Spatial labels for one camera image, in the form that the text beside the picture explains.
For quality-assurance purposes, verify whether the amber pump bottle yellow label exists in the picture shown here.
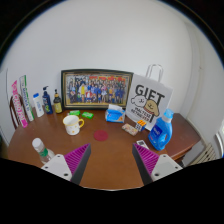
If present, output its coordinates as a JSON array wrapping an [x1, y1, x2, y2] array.
[[52, 88, 64, 115]]

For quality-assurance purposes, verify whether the white mug with yellow rim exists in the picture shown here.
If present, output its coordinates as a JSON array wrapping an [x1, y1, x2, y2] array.
[[62, 114, 85, 136]]

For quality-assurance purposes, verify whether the dark blue pump bottle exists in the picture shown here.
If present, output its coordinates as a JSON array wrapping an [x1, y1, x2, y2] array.
[[41, 85, 54, 115]]

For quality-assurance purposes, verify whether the small floral patterned box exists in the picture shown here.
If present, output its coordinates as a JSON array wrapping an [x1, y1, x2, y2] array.
[[121, 123, 139, 137]]

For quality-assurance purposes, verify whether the clear green-label drink bottle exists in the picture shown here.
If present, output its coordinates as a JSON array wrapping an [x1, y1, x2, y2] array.
[[31, 137, 56, 165]]

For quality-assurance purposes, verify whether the white remote control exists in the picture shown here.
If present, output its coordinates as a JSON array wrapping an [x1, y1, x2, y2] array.
[[135, 139, 150, 150]]

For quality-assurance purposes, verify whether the white printed paper gift bag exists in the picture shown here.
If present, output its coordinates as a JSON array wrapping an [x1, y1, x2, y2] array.
[[125, 63, 174, 132]]

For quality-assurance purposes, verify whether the white radiator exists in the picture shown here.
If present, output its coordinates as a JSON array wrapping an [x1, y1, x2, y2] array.
[[189, 142, 218, 166]]

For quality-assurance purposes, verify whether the blue tissue pack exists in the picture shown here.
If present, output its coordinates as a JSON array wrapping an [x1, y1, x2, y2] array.
[[104, 103, 127, 124]]

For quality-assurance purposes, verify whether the blue detergent bottle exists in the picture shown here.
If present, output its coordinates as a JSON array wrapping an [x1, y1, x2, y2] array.
[[147, 108, 175, 152]]

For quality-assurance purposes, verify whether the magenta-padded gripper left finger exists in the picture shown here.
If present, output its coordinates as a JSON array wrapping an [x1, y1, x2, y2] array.
[[40, 143, 92, 185]]

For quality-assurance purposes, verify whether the green and white long box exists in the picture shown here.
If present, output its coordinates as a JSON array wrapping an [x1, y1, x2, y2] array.
[[18, 74, 36, 123]]

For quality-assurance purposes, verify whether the framed group photo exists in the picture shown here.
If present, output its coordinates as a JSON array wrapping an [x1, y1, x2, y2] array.
[[60, 68, 134, 111]]

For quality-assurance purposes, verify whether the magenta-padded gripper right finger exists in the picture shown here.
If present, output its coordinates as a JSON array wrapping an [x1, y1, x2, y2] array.
[[131, 143, 184, 186]]

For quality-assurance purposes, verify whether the small green packet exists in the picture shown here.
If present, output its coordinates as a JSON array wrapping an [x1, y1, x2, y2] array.
[[68, 109, 82, 117], [81, 111, 95, 120]]

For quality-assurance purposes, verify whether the dark wooden chair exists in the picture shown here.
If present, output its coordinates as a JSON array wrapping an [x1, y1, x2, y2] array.
[[9, 93, 26, 130]]

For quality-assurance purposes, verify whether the pink and white long box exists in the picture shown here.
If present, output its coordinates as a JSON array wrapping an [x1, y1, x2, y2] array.
[[11, 79, 29, 129]]

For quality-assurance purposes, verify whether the white lotion bottle blue cap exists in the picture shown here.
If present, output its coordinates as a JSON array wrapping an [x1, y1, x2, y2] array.
[[32, 92, 45, 118]]

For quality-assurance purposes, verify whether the colourful puzzle cube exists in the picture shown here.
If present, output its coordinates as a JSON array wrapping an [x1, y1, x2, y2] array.
[[134, 119, 148, 132]]

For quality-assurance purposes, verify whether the flat round red coaster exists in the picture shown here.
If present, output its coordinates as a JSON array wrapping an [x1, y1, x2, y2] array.
[[93, 129, 110, 142]]

